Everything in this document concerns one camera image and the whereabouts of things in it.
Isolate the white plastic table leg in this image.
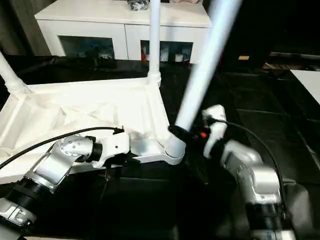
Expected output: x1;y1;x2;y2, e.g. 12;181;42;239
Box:
0;51;28;92
147;0;162;86
164;0;243;160

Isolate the white plastic table top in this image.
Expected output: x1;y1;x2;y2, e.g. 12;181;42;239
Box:
0;74;187;185

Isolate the black mat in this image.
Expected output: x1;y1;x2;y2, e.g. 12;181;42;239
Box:
0;53;320;240

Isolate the white sheet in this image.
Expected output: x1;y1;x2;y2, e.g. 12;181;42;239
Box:
289;69;320;106

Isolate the dark long rod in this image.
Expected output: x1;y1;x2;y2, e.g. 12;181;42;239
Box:
269;51;320;60

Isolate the white cabinet with glass doors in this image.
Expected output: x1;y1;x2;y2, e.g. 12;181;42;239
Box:
34;0;213;63

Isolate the grey curtain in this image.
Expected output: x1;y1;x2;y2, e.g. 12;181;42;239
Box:
0;0;52;57

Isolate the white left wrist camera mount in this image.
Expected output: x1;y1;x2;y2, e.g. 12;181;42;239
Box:
92;129;131;169

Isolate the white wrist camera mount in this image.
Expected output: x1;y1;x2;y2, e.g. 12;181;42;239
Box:
92;129;131;169
201;104;228;159

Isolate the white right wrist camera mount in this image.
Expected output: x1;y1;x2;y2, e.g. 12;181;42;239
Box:
201;104;228;159

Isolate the black left wrist camera cable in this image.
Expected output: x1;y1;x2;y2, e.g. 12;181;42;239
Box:
0;126;125;170

